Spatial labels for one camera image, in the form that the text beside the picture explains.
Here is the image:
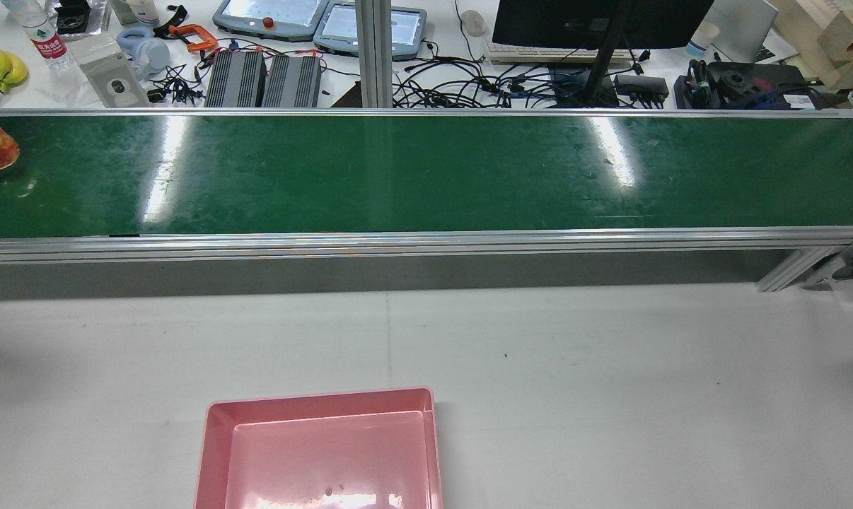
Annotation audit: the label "pink plastic basket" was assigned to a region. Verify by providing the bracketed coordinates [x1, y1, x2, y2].
[193, 387, 444, 509]

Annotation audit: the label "green conveyor belt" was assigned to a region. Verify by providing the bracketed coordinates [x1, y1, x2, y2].
[0, 107, 853, 293]

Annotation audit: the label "grey ribbed power box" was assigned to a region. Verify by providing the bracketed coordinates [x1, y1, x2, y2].
[263, 54, 323, 109]
[204, 50, 267, 109]

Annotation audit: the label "white keyboard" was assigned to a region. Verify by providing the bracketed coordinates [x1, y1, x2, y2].
[484, 40, 641, 66]

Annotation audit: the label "grey teach pendant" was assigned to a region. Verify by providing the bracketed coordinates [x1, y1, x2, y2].
[212, 0, 330, 42]
[313, 3, 428, 62]

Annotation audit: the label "black Huawei monitor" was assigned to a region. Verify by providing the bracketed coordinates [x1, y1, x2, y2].
[492, 0, 715, 108]

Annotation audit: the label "black adapter box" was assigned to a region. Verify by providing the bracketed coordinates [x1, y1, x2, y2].
[613, 74, 671, 101]

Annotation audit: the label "orange clamp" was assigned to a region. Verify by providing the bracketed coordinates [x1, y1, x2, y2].
[168, 23, 219, 54]

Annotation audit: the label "light blue headphones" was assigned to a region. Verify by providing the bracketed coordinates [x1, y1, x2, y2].
[116, 27, 172, 76]

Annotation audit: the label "striped paper cup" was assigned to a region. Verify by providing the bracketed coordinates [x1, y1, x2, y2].
[685, 21, 721, 58]

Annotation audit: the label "black equipment case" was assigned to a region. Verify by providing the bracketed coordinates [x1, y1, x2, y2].
[673, 60, 818, 111]

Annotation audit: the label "clear zip bag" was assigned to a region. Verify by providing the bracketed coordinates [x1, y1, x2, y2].
[69, 35, 152, 109]

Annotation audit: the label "white jar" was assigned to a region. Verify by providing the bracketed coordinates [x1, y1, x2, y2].
[111, 0, 161, 26]

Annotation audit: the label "silver laptop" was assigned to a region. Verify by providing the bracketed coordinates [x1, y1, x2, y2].
[708, 0, 780, 64]

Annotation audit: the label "black box in clear case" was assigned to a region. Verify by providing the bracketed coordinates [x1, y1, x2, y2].
[53, 0, 110, 35]

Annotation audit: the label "clear water bottle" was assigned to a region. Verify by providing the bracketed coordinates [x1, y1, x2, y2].
[2, 0, 74, 71]

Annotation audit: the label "yellow plastic toy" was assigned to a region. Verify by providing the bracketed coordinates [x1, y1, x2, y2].
[0, 41, 30, 93]

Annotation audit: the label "wooden block stack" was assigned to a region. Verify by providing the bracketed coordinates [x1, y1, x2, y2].
[769, 0, 853, 90]

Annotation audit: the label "black cable tangle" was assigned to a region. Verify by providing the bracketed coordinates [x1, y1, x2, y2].
[393, 41, 615, 109]

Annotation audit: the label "aluminium frame post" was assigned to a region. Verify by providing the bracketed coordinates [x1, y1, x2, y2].
[355, 0, 394, 109]

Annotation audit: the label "small black cable bundle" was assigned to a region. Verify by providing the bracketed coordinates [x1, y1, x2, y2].
[146, 62, 209, 106]

